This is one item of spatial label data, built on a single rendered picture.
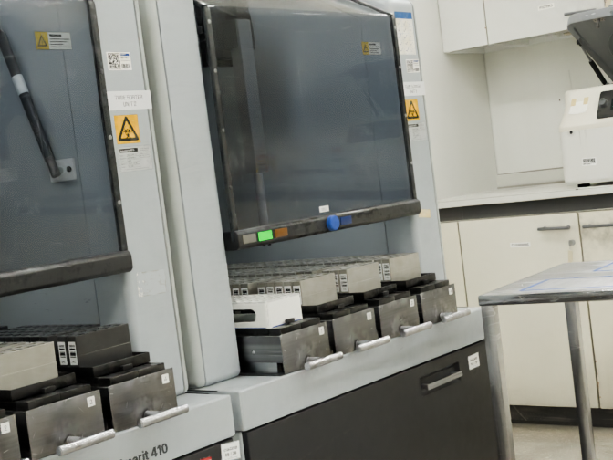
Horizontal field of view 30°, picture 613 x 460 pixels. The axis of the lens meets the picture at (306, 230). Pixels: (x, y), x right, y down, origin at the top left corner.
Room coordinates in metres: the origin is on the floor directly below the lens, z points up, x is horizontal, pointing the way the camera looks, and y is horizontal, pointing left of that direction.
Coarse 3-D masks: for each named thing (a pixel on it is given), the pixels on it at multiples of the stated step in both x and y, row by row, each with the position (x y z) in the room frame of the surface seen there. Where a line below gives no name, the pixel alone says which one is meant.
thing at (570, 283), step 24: (576, 264) 2.42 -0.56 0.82; (600, 264) 2.36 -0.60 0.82; (504, 288) 2.15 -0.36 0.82; (528, 288) 2.11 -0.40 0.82; (552, 288) 2.07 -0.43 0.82; (576, 288) 2.03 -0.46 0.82; (600, 288) 1.99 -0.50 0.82; (576, 312) 2.44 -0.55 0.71; (576, 336) 2.45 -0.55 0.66; (576, 360) 2.45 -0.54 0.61; (504, 384) 2.10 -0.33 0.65; (576, 384) 2.45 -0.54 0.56; (504, 408) 2.09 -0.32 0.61; (504, 432) 2.09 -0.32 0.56; (504, 456) 2.10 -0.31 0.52
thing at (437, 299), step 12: (408, 288) 2.39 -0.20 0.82; (420, 288) 2.37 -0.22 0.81; (432, 288) 2.41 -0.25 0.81; (444, 288) 2.43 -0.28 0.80; (420, 300) 2.36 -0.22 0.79; (432, 300) 2.39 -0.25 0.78; (444, 300) 2.43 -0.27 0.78; (420, 312) 2.36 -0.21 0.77; (432, 312) 2.39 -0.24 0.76; (444, 312) 2.42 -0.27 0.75; (456, 312) 2.39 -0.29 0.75; (468, 312) 2.41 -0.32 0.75
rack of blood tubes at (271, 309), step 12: (240, 300) 2.11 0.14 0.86; (252, 300) 2.08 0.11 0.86; (264, 300) 2.07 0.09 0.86; (276, 300) 2.06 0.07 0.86; (288, 300) 2.09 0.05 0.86; (264, 312) 2.04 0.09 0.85; (276, 312) 2.06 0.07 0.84; (288, 312) 2.08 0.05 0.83; (300, 312) 2.11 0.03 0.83; (240, 324) 2.08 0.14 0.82; (252, 324) 2.06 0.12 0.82; (264, 324) 2.05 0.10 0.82; (276, 324) 2.06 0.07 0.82
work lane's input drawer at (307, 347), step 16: (288, 320) 2.07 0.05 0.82; (304, 320) 2.08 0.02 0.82; (240, 336) 2.07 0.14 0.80; (256, 336) 2.04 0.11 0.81; (272, 336) 2.02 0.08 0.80; (288, 336) 2.02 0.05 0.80; (304, 336) 2.05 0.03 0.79; (320, 336) 2.09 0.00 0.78; (240, 352) 2.07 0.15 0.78; (256, 352) 2.04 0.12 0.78; (272, 352) 2.02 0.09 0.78; (288, 352) 2.02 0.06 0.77; (304, 352) 2.05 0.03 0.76; (320, 352) 2.09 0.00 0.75; (288, 368) 2.01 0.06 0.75
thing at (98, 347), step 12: (120, 324) 1.83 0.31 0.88; (72, 336) 1.75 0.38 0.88; (84, 336) 1.76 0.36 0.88; (96, 336) 1.78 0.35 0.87; (108, 336) 1.80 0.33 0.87; (120, 336) 1.82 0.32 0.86; (72, 348) 1.75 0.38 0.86; (84, 348) 1.76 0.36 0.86; (96, 348) 1.78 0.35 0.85; (108, 348) 1.79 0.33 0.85; (120, 348) 1.82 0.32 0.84; (72, 360) 1.75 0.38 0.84; (84, 360) 1.76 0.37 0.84; (96, 360) 1.77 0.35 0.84; (108, 360) 1.79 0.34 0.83
